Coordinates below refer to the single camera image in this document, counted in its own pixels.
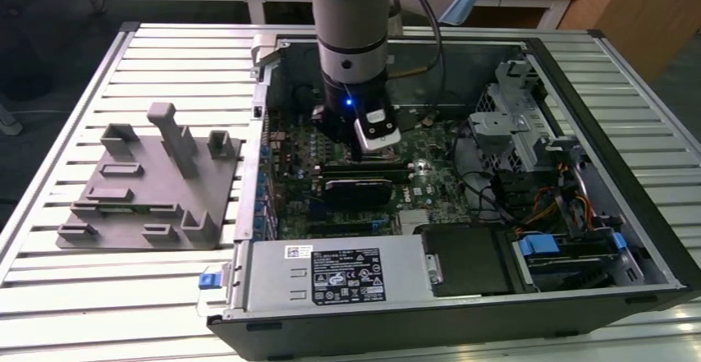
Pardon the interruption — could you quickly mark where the black plastic shroud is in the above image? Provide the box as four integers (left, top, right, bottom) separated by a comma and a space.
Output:
418, 222, 521, 298

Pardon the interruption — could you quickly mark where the silver case handle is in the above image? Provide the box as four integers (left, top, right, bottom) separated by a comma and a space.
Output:
250, 33, 282, 70

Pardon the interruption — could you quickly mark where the blue disk carrier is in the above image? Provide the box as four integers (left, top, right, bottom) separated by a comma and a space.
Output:
518, 233, 561, 259

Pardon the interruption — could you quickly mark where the wooden cabinet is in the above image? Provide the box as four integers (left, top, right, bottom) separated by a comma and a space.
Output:
558, 0, 701, 84

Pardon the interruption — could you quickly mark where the pale furniture foot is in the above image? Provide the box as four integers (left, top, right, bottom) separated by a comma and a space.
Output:
0, 101, 24, 135

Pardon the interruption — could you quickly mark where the orange yellow wire bundle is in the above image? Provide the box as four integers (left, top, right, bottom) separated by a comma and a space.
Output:
514, 163, 600, 231

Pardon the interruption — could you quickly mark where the grey metal drive cage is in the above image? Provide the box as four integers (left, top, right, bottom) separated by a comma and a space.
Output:
468, 60, 556, 174

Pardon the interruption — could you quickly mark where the CPU socket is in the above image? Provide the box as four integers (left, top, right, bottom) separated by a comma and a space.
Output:
364, 144, 400, 165

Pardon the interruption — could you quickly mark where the grey parts rack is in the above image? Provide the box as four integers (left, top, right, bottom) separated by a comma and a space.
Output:
56, 101, 246, 252

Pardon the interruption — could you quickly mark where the metal disk bay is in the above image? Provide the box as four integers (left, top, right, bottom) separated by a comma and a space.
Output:
509, 230, 648, 294

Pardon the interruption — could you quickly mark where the black PC case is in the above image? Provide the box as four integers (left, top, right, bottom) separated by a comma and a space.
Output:
195, 29, 701, 362

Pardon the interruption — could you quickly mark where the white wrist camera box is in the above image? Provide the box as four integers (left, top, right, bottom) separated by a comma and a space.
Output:
354, 106, 404, 153

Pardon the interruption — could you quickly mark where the green RAM stick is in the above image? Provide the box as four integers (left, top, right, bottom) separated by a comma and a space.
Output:
95, 204, 154, 216

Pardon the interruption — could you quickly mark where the black cable with copper end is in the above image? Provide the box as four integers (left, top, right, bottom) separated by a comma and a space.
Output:
392, 0, 444, 79

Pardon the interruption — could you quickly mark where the silver chipset heat sink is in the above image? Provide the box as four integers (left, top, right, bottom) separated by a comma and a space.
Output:
398, 208, 433, 232

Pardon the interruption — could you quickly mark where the green motherboard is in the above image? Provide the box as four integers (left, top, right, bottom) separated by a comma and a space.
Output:
262, 109, 478, 242

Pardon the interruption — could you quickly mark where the black graphics card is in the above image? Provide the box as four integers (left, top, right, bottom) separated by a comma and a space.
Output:
321, 176, 394, 208

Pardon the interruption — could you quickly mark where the silver power supply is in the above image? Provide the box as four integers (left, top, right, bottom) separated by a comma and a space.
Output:
233, 236, 440, 314

